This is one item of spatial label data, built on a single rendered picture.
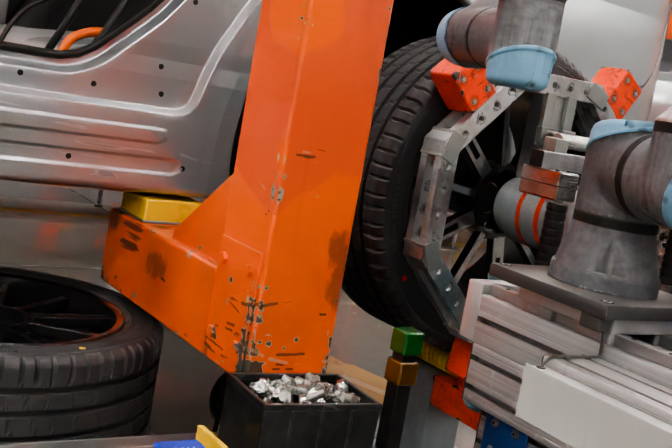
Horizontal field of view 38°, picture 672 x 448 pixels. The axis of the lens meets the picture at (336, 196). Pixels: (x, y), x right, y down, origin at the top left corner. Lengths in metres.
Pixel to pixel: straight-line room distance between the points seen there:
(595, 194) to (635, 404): 0.32
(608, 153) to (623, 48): 1.49
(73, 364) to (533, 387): 0.81
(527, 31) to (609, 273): 0.39
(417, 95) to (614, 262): 0.65
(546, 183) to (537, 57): 0.60
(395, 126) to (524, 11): 0.76
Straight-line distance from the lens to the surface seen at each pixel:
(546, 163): 1.71
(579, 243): 1.38
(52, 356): 1.73
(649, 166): 1.29
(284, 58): 1.61
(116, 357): 1.79
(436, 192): 1.81
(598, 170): 1.37
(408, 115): 1.86
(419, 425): 2.18
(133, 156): 2.03
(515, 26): 1.14
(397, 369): 1.61
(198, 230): 1.86
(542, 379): 1.25
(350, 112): 1.63
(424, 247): 1.82
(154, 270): 1.97
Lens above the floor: 1.03
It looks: 6 degrees down
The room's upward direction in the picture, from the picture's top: 10 degrees clockwise
